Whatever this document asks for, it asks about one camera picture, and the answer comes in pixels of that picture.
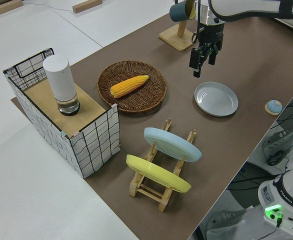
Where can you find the gray white robot pedestal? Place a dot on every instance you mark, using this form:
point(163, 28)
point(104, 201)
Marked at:
point(226, 217)

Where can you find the gray round plate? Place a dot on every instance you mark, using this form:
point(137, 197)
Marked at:
point(216, 100)

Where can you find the brown table mat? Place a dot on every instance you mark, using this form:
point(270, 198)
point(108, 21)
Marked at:
point(186, 175)

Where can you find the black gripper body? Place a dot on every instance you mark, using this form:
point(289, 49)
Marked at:
point(211, 32)

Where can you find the yellow plate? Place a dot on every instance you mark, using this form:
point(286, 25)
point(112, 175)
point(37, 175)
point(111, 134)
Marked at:
point(156, 172)

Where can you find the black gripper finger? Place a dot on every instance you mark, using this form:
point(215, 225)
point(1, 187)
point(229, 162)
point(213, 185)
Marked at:
point(195, 58)
point(212, 56)

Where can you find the yellow corn cob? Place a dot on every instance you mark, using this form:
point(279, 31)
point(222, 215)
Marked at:
point(129, 86)

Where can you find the dark teal mug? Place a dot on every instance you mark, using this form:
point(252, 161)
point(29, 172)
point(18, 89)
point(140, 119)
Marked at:
point(179, 11)

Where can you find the white cylinder clear base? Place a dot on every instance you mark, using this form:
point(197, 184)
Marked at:
point(59, 80)

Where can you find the brown wicker basket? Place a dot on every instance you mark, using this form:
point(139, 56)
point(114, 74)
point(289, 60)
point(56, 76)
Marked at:
point(136, 102)

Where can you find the wooden mug tree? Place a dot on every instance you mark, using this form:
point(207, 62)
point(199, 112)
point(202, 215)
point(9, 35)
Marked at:
point(179, 38)

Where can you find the blue bell wooden base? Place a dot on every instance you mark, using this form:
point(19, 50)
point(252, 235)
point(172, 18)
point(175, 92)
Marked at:
point(274, 107)

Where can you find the wooden block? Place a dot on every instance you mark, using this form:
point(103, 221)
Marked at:
point(86, 6)
point(4, 7)

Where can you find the wooden plate rack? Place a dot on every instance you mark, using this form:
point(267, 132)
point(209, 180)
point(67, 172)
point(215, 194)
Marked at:
point(146, 192)

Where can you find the light blue plate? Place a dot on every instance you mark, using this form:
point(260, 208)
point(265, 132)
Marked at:
point(171, 145)

